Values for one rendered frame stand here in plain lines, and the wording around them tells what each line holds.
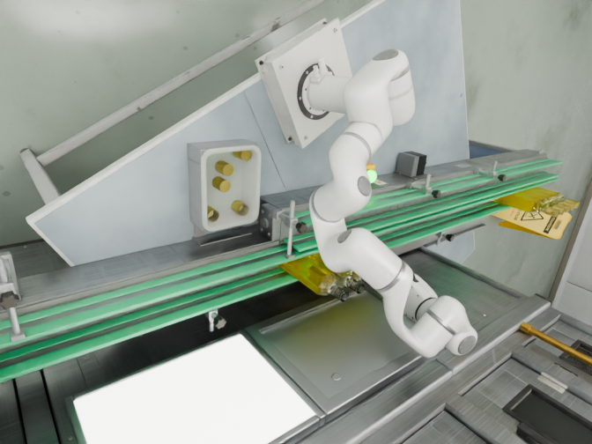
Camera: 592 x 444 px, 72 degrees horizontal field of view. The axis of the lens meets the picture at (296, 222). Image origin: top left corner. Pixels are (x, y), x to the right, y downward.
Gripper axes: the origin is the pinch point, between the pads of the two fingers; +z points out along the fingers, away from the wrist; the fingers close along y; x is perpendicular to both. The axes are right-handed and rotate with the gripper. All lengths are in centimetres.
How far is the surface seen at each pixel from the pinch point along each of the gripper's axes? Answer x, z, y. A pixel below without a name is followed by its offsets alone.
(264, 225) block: 30.6, 22.9, 10.4
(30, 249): 100, 77, -15
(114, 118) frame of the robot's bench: 68, 81, 31
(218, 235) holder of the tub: 43, 27, 6
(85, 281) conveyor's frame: 77, 12, 6
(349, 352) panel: 18.0, -10.1, -12.6
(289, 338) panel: 30.6, -0.3, -12.5
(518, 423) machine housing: -10.3, -38.9, -16.8
